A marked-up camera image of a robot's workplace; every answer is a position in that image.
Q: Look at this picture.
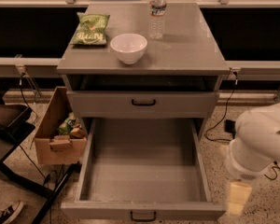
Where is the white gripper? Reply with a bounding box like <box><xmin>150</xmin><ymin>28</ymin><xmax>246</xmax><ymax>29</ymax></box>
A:
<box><xmin>224</xmin><ymin>139</ymin><xmax>273</xmax><ymax>216</ymax></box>

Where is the grey drawer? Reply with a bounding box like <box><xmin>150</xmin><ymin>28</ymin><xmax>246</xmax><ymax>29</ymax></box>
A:
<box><xmin>67</xmin><ymin>91</ymin><xmax>218</xmax><ymax>119</ymax></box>
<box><xmin>62</xmin><ymin>119</ymin><xmax>225</xmax><ymax>222</ymax></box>

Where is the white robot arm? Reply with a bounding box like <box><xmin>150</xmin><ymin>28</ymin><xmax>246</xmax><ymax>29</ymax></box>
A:
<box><xmin>225</xmin><ymin>103</ymin><xmax>280</xmax><ymax>216</ymax></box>

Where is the grey drawer cabinet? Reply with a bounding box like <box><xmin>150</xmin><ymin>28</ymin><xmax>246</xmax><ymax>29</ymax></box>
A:
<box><xmin>57</xmin><ymin>2</ymin><xmax>229</xmax><ymax>133</ymax></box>

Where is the grey top drawer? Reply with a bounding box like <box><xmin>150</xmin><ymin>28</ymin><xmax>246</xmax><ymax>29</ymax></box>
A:
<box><xmin>67</xmin><ymin>91</ymin><xmax>218</xmax><ymax>119</ymax></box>

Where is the black power adapter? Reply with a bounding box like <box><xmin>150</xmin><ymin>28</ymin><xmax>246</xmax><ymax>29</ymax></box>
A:
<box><xmin>224</xmin><ymin>119</ymin><xmax>236</xmax><ymax>137</ymax></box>

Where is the white ceramic bowl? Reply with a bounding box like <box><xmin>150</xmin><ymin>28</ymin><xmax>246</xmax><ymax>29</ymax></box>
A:
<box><xmin>110</xmin><ymin>34</ymin><xmax>147</xmax><ymax>64</ymax></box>

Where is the green snack bag in box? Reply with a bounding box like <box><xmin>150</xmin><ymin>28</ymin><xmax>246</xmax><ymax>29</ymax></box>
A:
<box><xmin>57</xmin><ymin>112</ymin><xmax>77</xmax><ymax>135</ymax></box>

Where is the cardboard box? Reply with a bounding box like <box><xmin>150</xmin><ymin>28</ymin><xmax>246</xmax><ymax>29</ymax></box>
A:
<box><xmin>35</xmin><ymin>87</ymin><xmax>87</xmax><ymax>165</ymax></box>

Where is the clear plastic water bottle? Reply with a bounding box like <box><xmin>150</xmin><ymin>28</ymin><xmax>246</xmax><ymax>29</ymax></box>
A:
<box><xmin>149</xmin><ymin>0</ymin><xmax>167</xmax><ymax>39</ymax></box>

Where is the green chip bag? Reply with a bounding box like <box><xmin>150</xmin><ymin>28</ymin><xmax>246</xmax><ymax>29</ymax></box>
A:
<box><xmin>71</xmin><ymin>13</ymin><xmax>110</xmax><ymax>45</ymax></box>

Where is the black white sneaker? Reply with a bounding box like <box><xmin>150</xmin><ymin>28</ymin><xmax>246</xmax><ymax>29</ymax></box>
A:
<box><xmin>0</xmin><ymin>201</ymin><xmax>24</xmax><ymax>224</ymax></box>

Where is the black rolling cart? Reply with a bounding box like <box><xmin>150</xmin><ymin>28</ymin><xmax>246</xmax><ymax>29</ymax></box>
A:
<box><xmin>0</xmin><ymin>105</ymin><xmax>79</xmax><ymax>224</ymax></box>

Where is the grey metal railing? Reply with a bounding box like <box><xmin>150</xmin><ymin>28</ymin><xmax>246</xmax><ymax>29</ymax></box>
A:
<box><xmin>0</xmin><ymin>0</ymin><xmax>280</xmax><ymax>105</ymax></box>

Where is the black cable right floor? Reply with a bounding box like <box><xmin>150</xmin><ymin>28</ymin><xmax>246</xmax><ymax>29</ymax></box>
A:
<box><xmin>204</xmin><ymin>72</ymin><xmax>280</xmax><ymax>182</ymax></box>

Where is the black cable floor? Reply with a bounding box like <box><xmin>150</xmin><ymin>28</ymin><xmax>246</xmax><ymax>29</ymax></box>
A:
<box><xmin>18</xmin><ymin>72</ymin><xmax>59</xmax><ymax>224</ymax></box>
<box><xmin>204</xmin><ymin>72</ymin><xmax>280</xmax><ymax>182</ymax></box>

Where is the black cable left floor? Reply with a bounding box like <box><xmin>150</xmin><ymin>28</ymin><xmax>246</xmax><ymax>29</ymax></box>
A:
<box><xmin>18</xmin><ymin>72</ymin><xmax>59</xmax><ymax>224</ymax></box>

